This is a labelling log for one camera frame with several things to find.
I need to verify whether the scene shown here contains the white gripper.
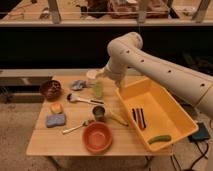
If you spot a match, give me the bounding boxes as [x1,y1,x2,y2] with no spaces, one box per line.
[96,67,126,88]

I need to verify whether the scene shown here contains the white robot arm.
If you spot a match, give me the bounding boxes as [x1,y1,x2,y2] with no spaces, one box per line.
[102,32,213,119]

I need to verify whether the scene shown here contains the blue crumpled cloth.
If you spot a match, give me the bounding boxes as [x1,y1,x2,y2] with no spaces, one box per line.
[71,80,87,91]

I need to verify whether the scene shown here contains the metal cup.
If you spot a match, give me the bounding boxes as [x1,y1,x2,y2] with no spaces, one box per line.
[92,106,105,122]

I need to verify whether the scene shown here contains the yellow banana toy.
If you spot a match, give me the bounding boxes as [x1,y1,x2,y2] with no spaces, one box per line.
[107,112,128,127]

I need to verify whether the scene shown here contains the metal spoon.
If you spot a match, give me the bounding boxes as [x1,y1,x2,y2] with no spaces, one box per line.
[62,119,94,135]

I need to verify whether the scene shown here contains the orange bowl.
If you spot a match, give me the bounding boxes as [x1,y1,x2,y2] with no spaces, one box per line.
[82,122,113,154]

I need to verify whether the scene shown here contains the dark brown bowl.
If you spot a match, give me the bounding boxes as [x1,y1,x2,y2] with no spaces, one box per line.
[39,80,61,101]

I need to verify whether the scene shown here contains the orange yellow fruit toy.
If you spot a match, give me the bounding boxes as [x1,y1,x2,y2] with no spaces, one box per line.
[50,102,63,114]

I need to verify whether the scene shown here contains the blue sponge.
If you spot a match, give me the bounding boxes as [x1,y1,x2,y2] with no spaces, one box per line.
[45,114,66,128]

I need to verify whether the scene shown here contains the green cucumber toy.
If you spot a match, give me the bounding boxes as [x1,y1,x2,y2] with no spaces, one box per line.
[148,134,172,144]

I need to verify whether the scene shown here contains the blue box on floor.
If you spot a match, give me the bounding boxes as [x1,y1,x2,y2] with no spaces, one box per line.
[188,122,210,142]

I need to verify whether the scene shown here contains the white handled brush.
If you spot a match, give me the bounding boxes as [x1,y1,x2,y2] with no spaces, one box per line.
[67,93,103,105]

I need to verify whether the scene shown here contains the black floor cable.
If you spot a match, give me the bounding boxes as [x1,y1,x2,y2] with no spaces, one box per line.
[170,139,213,171]

